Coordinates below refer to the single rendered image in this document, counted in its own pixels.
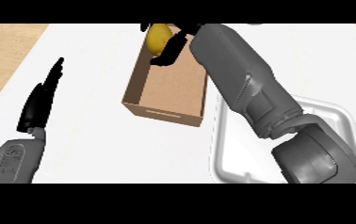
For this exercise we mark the white tray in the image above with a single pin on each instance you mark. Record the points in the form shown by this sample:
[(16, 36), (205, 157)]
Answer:
[(242, 152)]

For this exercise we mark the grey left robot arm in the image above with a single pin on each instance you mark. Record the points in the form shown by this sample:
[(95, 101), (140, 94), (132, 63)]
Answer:
[(20, 160)]

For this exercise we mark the brown cardboard box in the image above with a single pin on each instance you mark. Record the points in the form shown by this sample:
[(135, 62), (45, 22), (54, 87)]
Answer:
[(169, 88)]

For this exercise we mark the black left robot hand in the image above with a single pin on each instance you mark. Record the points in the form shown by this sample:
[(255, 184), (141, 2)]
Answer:
[(38, 104)]

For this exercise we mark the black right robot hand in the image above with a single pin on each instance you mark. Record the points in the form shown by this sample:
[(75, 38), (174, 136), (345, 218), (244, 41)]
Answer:
[(172, 49)]

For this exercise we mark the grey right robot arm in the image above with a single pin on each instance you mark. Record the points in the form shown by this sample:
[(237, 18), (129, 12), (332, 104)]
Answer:
[(259, 96)]

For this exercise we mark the yellow lemon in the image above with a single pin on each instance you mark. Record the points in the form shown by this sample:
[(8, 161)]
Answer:
[(159, 39)]

